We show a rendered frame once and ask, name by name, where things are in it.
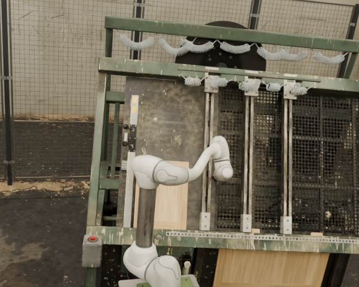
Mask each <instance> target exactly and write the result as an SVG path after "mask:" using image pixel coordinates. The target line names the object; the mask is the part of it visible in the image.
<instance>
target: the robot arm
mask: <svg viewBox="0 0 359 287"><path fill-rule="evenodd" d="M210 157H211V158H212V159H213V160H214V164H215V170H214V172H213V173H214V174H213V176H212V177H211V178H212V180H213V182H214V183H215V185H219V182H225V181H228V180H229V179H231V178H232V176H233V169H232V167H231V163H230V154H229V147H228V144H227V141H226V140H225V138H224V137H222V136H215V137H214V138H213V139H212V140H211V145H210V146H209V147H208V148H206V149H205V150H204V151H203V153H202V154H201V156H200V158H199V160H198V161H197V163H196V164H195V166H194V167H193V168H192V169H189V168H186V167H182V166H176V165H175V164H172V163H170V162H167V161H164V160H163V159H161V158H158V157H155V156H152V155H147V154H144V155H139V156H136V157H135V158H134V159H133V161H132V163H131V169H132V172H133V174H134V175H135V177H136V181H137V184H138V186H139V196H138V212H137V228H136V241H135V242H134V243H133V244H132V245H131V247H129V248H128V249H127V250H126V251H125V253H124V257H123V262H124V265H125V267H126V268H127V270H129V271H130V272H131V273H132V274H134V275H135V276H137V277H138V278H140V279H142V280H144V281H146V282H148V283H149V284H150V286H151V287H181V268H180V265H179V263H178V261H177V260H176V259H175V258H174V257H172V256H168V255H163V256H160V257H158V254H157V250H156V246H155V245H154V244H153V228H154V214H155V207H156V193H157V187H158V186H159V184H162V185H165V186H178V185H182V184H185V183H187V182H190V181H193V180H195V179H197V178H198V177H199V176H200V175H201V174H202V172H203V170H204V168H205V166H206V164H207V163H208V161H209V159H210Z"/></svg>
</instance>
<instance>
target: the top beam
mask: <svg viewBox="0 0 359 287"><path fill-rule="evenodd" d="M177 67H189V68H202V69H205V67H208V66H201V65H189V64H177V63H164V62H157V61H144V60H132V59H120V58H108V57H101V56H100V57H99V65H98V72H106V73H108V75H120V76H134V77H147V78H154V79H167V80H180V81H185V79H184V78H187V77H192V78H196V77H197V78H198V79H200V80H201V79H203V78H204V77H205V72H194V71H182V70H177ZM213 68H219V70H221V71H233V72H245V71H253V70H246V69H233V68H221V67H213ZM257 72H258V74H265V75H278V76H284V74H289V75H296V77H303V78H310V79H321V82H320V83H317V82H310V81H303V82H302V83H299V84H300V85H301V86H300V87H305V88H306V89H308V88H309V87H311V86H312V87H311V88H310V89H308V90H307V92H320V93H333V94H341V95H354V96H359V80H353V79H341V78H334V77H322V76H310V75H297V74H290V73H277V72H265V71H257ZM180 74H182V75H183V76H184V78H183V77H182V76H181V75H180ZM218 77H219V78H225V79H226V80H227V81H229V80H231V79H234V80H231V81H229V82H228V83H227V85H239V83H241V82H243V81H244V82H245V76H239V75H227V74H221V76H218ZM236 79H237V80H238V81H239V83H238V82H237V81H236ZM259 80H260V81H261V82H260V86H259V87H261V88H266V85H265V84H264V83H263V82H265V83H266V84H268V83H279V85H280V86H281V85H283V84H284V79H272V78H265V77H263V78H262V79H259ZM262 81H263V82H262Z"/></svg>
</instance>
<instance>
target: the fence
mask: <svg viewBox="0 0 359 287"><path fill-rule="evenodd" d="M133 96H134V97H137V103H133ZM132 106H137V109H136V113H132ZM137 114H138V96H137V95H132V102H131V111H130V124H133V125H137ZM134 158H135V152H128V162H127V179H126V189H125V206H124V223H123V227H126V228H130V222H131V212H132V195H133V177H134V174H133V172H132V169H131V163H132V161H133V159H134Z"/></svg>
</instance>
